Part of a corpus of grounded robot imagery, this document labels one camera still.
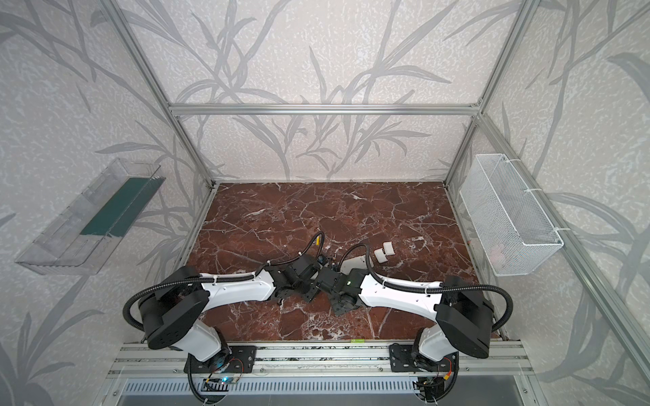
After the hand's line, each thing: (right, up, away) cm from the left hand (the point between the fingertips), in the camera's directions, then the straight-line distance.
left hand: (320, 280), depth 88 cm
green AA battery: (+13, -15, -11) cm, 23 cm away
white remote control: (+9, +9, -13) cm, 18 cm away
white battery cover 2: (+23, +7, +11) cm, 26 cm away
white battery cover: (+26, +10, +11) cm, 30 cm away
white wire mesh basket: (+50, +20, -27) cm, 61 cm away
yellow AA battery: (-2, +12, +11) cm, 17 cm away
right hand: (+8, -3, -6) cm, 10 cm away
